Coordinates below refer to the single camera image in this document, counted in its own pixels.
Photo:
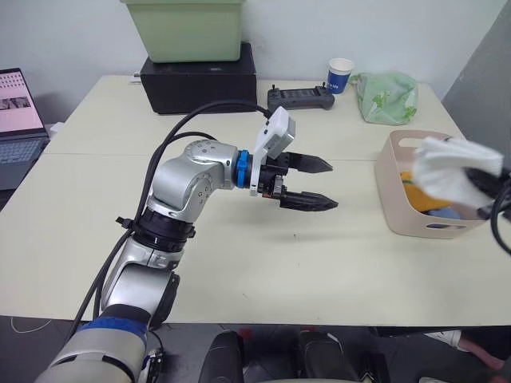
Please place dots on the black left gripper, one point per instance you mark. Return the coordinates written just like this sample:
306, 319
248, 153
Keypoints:
273, 179

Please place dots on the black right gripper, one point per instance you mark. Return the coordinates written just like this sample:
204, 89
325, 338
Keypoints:
504, 187

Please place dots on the white sock pair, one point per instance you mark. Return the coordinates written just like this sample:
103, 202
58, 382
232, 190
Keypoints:
451, 171

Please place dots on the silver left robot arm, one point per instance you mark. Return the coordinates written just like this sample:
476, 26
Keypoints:
183, 175

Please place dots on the blue sock pair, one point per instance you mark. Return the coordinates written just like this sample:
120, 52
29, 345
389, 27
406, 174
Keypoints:
445, 214

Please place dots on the yellow sock pair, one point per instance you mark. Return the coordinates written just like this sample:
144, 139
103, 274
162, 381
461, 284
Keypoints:
417, 191

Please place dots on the beige plastic container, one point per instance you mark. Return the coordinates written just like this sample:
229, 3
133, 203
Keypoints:
403, 191

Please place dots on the dark grey remote controller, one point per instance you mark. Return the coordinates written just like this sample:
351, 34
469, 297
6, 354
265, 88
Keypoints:
299, 97

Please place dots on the blue and white paper cup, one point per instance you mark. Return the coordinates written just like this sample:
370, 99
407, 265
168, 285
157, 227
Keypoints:
339, 76

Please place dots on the green plastic bag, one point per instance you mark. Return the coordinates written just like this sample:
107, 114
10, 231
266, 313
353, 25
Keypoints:
385, 97

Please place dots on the black box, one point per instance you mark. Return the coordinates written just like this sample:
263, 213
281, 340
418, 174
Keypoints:
199, 85

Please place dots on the white shoe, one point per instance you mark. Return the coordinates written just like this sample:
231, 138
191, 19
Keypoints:
447, 339

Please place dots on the dark rounded shape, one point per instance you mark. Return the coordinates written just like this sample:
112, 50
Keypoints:
223, 359
325, 357

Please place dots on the green plastic bin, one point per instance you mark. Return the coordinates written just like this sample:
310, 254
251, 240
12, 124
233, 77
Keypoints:
187, 28

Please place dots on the small white adapter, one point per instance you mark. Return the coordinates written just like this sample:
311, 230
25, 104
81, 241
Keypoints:
55, 128

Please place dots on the grey laptop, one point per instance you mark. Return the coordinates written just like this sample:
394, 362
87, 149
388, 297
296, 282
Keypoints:
16, 131

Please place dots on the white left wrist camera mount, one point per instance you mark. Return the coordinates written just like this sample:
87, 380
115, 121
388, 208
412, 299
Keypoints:
275, 127

